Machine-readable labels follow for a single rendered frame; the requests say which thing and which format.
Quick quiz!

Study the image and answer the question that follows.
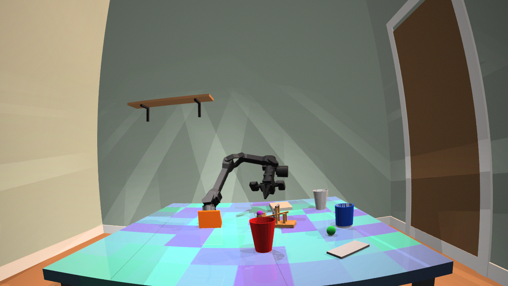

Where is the blue cup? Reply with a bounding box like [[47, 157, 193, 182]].
[[335, 203, 354, 228]]

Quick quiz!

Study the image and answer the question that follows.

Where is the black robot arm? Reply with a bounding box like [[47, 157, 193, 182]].
[[202, 153, 289, 211]]

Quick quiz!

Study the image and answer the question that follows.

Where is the beige flat rectangular plank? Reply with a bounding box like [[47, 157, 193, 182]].
[[327, 240, 369, 259]]

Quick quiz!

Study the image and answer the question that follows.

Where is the red plastic cup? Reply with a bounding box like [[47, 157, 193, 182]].
[[249, 217, 276, 253]]

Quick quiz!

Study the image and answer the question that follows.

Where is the green ball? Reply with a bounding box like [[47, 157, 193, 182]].
[[327, 226, 336, 235]]

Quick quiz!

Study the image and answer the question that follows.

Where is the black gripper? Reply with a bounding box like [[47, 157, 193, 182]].
[[249, 172, 285, 199]]

